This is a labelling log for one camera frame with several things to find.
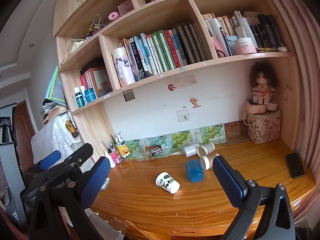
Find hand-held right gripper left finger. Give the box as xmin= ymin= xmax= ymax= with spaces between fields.
xmin=29 ymin=156 xmax=111 ymax=240

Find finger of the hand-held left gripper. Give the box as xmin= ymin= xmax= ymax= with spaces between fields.
xmin=37 ymin=143 xmax=94 ymax=184
xmin=30 ymin=150 xmax=62 ymax=174

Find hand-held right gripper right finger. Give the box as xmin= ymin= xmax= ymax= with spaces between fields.
xmin=212 ymin=155 xmax=296 ymax=240

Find white panda print paper cup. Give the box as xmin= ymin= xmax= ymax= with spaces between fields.
xmin=155 ymin=172 xmax=180 ymax=194

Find brown paper cup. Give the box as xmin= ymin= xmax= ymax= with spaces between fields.
xmin=199 ymin=153 xmax=220 ymax=172

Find blue plastic cup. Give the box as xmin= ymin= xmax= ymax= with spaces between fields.
xmin=185 ymin=159 xmax=205 ymax=183

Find patterned paper cup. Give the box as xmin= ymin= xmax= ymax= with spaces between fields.
xmin=196 ymin=142 xmax=215 ymax=157

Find plain white cup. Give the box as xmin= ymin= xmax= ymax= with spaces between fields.
xmin=184 ymin=144 xmax=200 ymax=158

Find white lace cloth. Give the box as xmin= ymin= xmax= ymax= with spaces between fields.
xmin=31 ymin=116 xmax=83 ymax=165

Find small white bottle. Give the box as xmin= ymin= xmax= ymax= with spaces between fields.
xmin=104 ymin=150 xmax=117 ymax=168

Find wooden bookshelf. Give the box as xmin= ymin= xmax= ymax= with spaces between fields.
xmin=53 ymin=0 xmax=298 ymax=157

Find pink pen holder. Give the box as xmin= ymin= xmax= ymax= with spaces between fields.
xmin=108 ymin=147 xmax=123 ymax=165

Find brown door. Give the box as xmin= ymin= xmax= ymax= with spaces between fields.
xmin=12 ymin=101 xmax=37 ymax=173

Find stack of books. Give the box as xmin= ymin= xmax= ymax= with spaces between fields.
xmin=40 ymin=100 xmax=68 ymax=127

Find teal bottle with white cap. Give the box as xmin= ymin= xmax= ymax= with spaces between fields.
xmin=74 ymin=86 xmax=87 ymax=108

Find printed fabric storage basket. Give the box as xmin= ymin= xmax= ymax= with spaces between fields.
xmin=247 ymin=110 xmax=282 ymax=144

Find black phone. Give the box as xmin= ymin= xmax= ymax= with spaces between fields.
xmin=286 ymin=152 xmax=305 ymax=179

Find red book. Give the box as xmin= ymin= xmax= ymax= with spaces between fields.
xmin=80 ymin=74 xmax=89 ymax=97

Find grey square patch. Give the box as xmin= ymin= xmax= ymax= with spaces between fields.
xmin=122 ymin=90 xmax=135 ymax=102

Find brown illustrated book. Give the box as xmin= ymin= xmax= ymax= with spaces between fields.
xmin=87 ymin=67 xmax=113 ymax=97

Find pink music box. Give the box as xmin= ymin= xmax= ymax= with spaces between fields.
xmin=246 ymin=100 xmax=267 ymax=114

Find white printed paper roll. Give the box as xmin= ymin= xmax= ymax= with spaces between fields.
xmin=112 ymin=47 xmax=136 ymax=88

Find brown-haired rag doll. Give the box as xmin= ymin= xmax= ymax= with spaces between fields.
xmin=250 ymin=62 xmax=279 ymax=105

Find flower basket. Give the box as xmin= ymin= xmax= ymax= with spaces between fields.
xmin=86 ymin=14 xmax=107 ymax=39

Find row of green and blue books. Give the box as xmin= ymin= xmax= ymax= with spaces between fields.
xmin=121 ymin=22 xmax=208 ymax=77

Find pink scissors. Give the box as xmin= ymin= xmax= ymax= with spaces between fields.
xmin=212 ymin=38 xmax=227 ymax=58

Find row of white and black books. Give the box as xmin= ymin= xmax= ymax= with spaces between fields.
xmin=201 ymin=10 xmax=285 ymax=55

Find yellow toy keychain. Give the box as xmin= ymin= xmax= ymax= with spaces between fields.
xmin=65 ymin=120 xmax=78 ymax=138

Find white cable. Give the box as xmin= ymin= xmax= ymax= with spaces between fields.
xmin=243 ymin=106 xmax=273 ymax=127

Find teal picture frame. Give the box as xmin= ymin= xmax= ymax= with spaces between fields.
xmin=45 ymin=65 xmax=66 ymax=103

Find clear wall sticker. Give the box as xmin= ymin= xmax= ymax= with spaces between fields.
xmin=176 ymin=110 xmax=190 ymax=123

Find beige drawstring bag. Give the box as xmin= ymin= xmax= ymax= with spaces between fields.
xmin=61 ymin=39 xmax=85 ymax=64

